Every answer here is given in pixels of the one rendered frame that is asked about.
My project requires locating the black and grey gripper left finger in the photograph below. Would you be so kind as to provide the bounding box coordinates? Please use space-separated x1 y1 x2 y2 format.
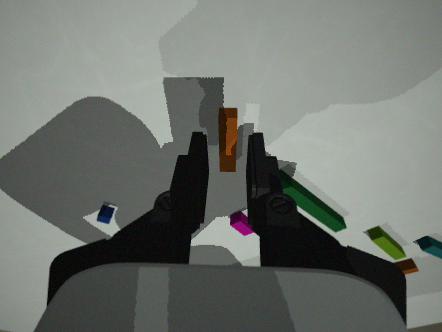
47 132 209 306

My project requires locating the magenta block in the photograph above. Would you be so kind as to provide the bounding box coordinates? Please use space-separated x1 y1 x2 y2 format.
230 211 254 236

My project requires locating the turquoise rod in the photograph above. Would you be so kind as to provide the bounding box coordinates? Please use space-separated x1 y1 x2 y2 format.
416 236 442 259

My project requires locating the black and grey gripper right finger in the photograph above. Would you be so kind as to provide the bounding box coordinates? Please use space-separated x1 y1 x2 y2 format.
246 132 407 327

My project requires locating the orange rod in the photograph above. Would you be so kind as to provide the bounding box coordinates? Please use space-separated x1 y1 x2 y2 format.
394 258 419 274
218 108 237 172

